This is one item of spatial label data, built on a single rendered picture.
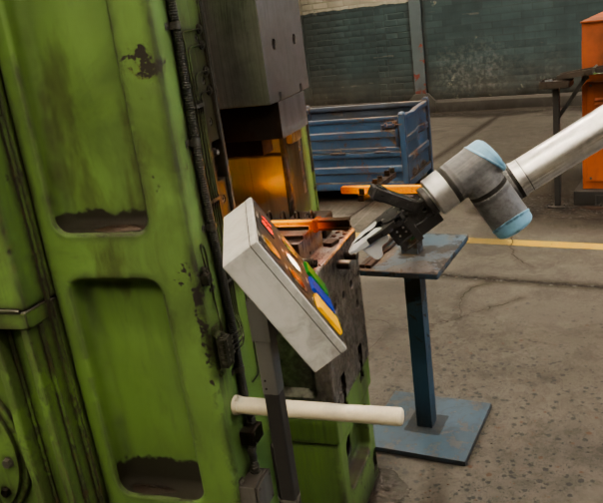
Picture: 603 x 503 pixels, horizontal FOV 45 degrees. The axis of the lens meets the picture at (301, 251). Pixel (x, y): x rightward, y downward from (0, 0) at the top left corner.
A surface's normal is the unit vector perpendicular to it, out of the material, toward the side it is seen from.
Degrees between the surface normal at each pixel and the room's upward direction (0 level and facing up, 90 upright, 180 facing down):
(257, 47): 90
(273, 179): 90
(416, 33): 90
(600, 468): 0
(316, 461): 89
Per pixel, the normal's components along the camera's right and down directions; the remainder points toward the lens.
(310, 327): 0.10, 0.31
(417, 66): -0.50, 0.34
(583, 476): -0.13, -0.94
